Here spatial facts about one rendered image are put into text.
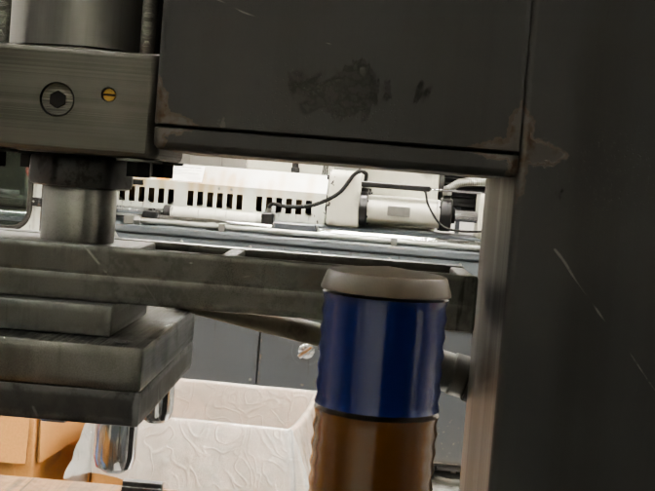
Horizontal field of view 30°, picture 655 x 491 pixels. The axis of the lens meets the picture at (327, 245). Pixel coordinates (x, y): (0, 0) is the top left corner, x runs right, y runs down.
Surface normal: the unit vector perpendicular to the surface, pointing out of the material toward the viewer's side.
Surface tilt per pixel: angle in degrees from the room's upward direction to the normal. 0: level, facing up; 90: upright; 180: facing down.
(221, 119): 90
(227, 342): 90
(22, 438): 86
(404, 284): 72
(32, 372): 90
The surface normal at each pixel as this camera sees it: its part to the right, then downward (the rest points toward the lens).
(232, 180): -0.01, -0.62
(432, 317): 0.73, -0.15
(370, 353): -0.19, -0.21
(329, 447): -0.63, -0.25
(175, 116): -0.02, 0.05
